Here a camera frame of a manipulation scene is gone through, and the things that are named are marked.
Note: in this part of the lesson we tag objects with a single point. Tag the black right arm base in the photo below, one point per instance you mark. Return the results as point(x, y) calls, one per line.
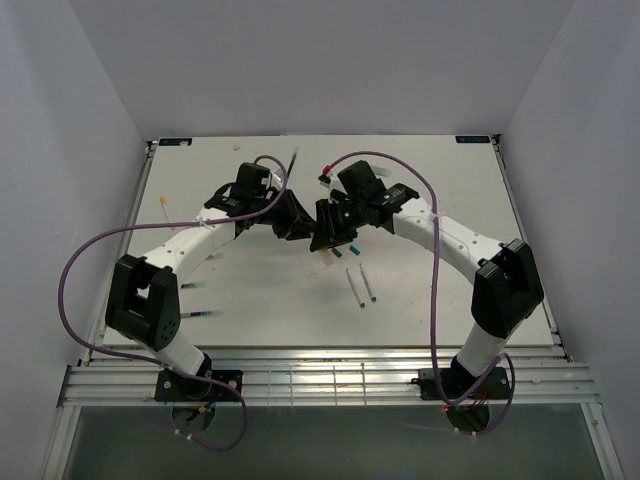
point(495, 386)

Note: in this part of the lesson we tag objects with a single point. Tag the blue corner label left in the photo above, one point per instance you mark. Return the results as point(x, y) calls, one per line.
point(175, 142)

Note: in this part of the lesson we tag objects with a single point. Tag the teal capped white marker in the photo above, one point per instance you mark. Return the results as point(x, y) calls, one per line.
point(354, 289)

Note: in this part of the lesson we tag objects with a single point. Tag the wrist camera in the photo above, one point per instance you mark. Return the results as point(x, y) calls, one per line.
point(274, 180)
point(330, 180)

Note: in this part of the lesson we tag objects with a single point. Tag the blue gel pen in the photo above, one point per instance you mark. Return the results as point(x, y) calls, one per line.
point(201, 314)

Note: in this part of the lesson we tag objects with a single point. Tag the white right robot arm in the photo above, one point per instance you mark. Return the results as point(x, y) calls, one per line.
point(506, 286)

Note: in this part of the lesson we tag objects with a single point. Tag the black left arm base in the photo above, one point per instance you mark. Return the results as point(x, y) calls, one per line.
point(171, 387)

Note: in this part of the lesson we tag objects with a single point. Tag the yellow highlighter pen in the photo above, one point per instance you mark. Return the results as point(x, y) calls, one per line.
point(326, 257)

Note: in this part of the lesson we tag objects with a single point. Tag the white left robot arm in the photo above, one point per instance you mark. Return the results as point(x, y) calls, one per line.
point(144, 304)

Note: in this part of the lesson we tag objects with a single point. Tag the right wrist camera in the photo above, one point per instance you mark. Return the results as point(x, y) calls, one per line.
point(330, 180)

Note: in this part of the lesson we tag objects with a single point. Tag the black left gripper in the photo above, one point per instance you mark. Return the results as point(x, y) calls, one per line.
point(297, 223)

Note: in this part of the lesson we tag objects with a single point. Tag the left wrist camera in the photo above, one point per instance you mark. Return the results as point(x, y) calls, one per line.
point(274, 180)

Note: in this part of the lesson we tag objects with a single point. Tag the dark purple pen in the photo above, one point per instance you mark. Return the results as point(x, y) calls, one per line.
point(292, 161)

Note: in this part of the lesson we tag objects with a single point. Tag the yellow capped white marker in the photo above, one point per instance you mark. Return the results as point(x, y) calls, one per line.
point(165, 210)

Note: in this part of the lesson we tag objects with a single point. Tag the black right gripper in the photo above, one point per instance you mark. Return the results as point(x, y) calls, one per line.
point(326, 232)

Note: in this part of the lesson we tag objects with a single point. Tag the blue corner label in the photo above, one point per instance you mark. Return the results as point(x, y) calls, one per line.
point(175, 142)
point(472, 139)

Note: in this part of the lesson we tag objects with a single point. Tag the green capped white marker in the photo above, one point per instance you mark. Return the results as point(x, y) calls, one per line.
point(368, 286)

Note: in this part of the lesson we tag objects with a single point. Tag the blue corner label right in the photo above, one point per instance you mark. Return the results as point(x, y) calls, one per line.
point(472, 139)

